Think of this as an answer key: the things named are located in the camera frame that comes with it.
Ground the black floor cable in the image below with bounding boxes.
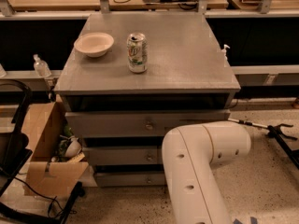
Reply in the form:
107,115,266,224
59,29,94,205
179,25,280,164
0,168,78,220

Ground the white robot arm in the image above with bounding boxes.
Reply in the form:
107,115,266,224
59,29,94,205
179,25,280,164
162,121,251,224

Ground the grey drawer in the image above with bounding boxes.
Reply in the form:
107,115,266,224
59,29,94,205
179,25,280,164
83,146,162,166
94,171,165,188
65,109,230,138

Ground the black stand with metal rod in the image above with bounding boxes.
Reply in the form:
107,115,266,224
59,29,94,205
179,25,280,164
229,119,299,169

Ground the grey top drawer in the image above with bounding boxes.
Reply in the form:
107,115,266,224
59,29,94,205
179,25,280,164
65,109,230,138

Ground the wooden desk right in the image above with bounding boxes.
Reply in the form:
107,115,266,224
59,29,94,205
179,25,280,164
227,0,299,10

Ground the grey drawer cabinet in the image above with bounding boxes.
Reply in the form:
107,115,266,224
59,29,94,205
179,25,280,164
55,12,240,187

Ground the black chair frame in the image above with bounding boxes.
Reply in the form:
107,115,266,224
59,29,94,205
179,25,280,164
0,79,85,224

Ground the grey bottom drawer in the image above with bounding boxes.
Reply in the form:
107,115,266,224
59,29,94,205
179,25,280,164
94,171,165,188

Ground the white cup in box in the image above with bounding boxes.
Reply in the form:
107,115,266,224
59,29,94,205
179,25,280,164
63,136,82,159

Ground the white bowl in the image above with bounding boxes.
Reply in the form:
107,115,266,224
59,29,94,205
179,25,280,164
74,33,114,58

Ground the white pump bottle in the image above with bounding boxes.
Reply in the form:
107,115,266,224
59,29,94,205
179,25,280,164
221,44,230,61

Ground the clear sanitizer bottle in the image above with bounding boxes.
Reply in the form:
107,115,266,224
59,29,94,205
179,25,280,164
34,54,51,77

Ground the grey middle drawer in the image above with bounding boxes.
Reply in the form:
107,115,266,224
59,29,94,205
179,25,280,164
83,146,162,166

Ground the brown cardboard box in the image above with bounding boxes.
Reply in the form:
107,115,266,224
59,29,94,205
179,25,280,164
23,102,88,197

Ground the green white soda can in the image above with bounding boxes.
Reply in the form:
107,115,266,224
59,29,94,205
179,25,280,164
127,33,148,74

